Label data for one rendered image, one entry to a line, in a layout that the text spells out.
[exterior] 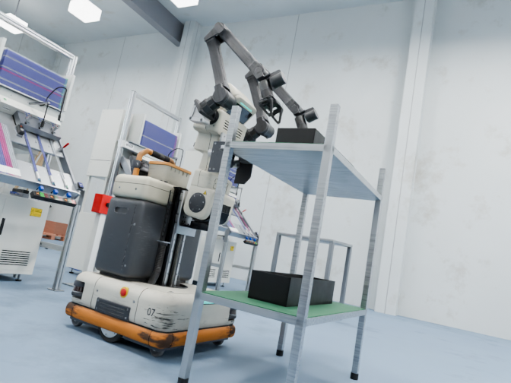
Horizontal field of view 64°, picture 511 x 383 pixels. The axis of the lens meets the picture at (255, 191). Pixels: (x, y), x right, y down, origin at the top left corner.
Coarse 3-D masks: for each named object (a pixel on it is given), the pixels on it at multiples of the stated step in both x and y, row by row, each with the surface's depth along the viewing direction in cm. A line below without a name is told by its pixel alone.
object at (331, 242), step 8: (280, 240) 450; (304, 240) 471; (320, 240) 416; (328, 240) 410; (336, 240) 413; (328, 248) 408; (328, 256) 406; (272, 264) 446; (328, 264) 404; (344, 264) 438; (328, 272) 403; (344, 272) 436; (344, 280) 434; (344, 288) 432; (344, 296) 433
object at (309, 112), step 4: (292, 108) 225; (296, 108) 224; (312, 108) 222; (296, 112) 224; (300, 112) 224; (304, 112) 225; (308, 112) 222; (312, 112) 220; (316, 112) 223; (296, 116) 227; (308, 116) 221; (312, 116) 220; (316, 116) 220; (308, 120) 222; (312, 120) 222
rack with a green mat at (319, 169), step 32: (224, 160) 162; (256, 160) 177; (288, 160) 166; (320, 160) 157; (224, 192) 162; (320, 192) 141; (352, 192) 209; (320, 224) 139; (192, 320) 153; (288, 320) 136; (320, 320) 148; (192, 352) 153
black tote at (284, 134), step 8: (280, 128) 172; (288, 128) 170; (296, 128) 168; (304, 128) 166; (312, 128) 165; (280, 136) 171; (288, 136) 169; (296, 136) 167; (304, 136) 165; (312, 136) 164; (320, 136) 169
